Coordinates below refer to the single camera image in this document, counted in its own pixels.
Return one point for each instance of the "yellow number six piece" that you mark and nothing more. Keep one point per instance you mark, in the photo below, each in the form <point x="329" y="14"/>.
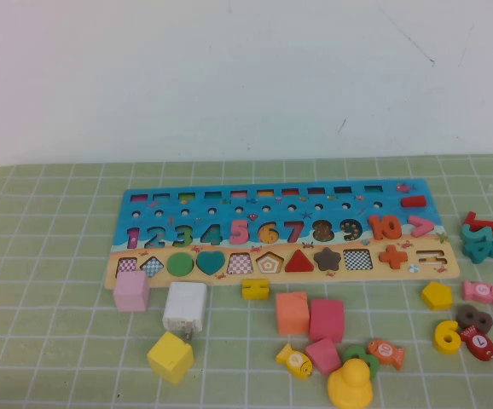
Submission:
<point x="442" y="343"/>

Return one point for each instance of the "pink number five piece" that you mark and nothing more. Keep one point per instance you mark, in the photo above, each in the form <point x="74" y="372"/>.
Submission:
<point x="239" y="232"/>

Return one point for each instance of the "teal heart piece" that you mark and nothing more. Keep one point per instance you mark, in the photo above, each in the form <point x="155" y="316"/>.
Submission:
<point x="210" y="261"/>

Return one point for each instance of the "red triangle piece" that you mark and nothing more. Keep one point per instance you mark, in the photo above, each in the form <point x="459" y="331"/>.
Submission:
<point x="299" y="263"/>

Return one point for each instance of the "colourful wooden number puzzle board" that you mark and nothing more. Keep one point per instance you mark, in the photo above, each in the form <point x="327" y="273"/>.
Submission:
<point x="165" y="213"/>

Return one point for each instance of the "yellow equals sign piece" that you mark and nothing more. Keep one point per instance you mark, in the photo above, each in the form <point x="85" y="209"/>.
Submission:
<point x="255" y="289"/>

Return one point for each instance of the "green circle piece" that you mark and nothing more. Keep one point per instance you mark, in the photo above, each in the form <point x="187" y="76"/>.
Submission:
<point x="180" y="264"/>

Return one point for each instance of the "brown star piece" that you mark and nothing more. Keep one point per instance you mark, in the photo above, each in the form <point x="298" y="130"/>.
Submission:
<point x="327" y="259"/>

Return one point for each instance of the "orange number ten piece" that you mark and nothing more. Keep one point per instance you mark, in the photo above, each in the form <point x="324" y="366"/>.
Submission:
<point x="384" y="227"/>

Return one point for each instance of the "orange plus sign piece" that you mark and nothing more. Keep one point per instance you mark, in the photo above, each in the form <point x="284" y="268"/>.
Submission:
<point x="392" y="257"/>

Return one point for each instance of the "red minus sign piece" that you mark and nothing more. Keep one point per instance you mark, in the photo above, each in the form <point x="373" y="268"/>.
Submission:
<point x="413" y="201"/>

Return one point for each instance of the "pink greater-than sign piece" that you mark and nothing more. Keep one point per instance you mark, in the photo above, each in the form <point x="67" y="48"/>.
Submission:
<point x="420" y="226"/>

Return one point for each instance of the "green wooden number piece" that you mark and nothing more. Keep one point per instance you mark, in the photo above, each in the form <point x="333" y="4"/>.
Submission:
<point x="359" y="353"/>

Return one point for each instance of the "yellow pentagon piece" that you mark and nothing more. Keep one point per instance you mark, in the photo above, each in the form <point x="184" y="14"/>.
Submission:
<point x="437" y="295"/>

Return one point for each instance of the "teal number two piece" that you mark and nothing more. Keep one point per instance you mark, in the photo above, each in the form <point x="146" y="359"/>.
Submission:
<point x="470" y="233"/>

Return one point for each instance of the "red number seven piece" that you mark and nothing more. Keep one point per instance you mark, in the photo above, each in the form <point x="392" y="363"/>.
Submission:
<point x="472" y="219"/>

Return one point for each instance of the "teal number four piece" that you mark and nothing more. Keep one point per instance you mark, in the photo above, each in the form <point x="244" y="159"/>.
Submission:
<point x="477" y="253"/>

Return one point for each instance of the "brown number eight piece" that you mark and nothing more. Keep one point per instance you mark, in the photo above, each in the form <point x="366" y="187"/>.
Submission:
<point x="468" y="316"/>

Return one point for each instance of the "orange trapezoid block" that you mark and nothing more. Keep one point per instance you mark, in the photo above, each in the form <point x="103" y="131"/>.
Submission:
<point x="292" y="313"/>

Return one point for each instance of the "white power adapter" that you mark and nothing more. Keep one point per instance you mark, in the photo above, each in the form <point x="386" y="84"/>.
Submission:
<point x="185" y="309"/>

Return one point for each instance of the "large rose pink block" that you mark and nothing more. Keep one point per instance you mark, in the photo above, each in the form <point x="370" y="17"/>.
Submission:
<point x="326" y="320"/>

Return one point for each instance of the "light pink cube block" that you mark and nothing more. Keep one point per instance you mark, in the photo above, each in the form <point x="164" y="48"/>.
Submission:
<point x="130" y="292"/>

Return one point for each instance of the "yellow wooden fish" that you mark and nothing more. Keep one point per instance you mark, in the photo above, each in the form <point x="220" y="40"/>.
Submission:
<point x="294" y="361"/>

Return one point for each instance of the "small rose pink block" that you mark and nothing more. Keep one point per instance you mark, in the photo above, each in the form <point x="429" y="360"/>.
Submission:
<point x="322" y="355"/>

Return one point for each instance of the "yellow cube block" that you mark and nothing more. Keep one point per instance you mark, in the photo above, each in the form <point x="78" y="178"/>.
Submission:
<point x="169" y="358"/>

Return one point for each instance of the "orange wooden fish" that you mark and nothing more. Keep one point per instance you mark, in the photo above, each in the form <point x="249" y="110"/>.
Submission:
<point x="386" y="353"/>

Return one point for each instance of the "yellow rubber duck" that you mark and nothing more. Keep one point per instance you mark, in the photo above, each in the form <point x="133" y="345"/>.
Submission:
<point x="351" y="385"/>

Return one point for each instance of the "green checked tablecloth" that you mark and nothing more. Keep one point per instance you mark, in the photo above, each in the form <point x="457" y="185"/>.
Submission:
<point x="59" y="298"/>

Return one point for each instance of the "pink wooden fish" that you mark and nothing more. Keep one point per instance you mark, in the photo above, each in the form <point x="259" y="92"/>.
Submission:
<point x="480" y="291"/>

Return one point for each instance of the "red wooden fish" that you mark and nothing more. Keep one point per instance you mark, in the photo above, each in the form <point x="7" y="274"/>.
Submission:
<point x="479" y="341"/>

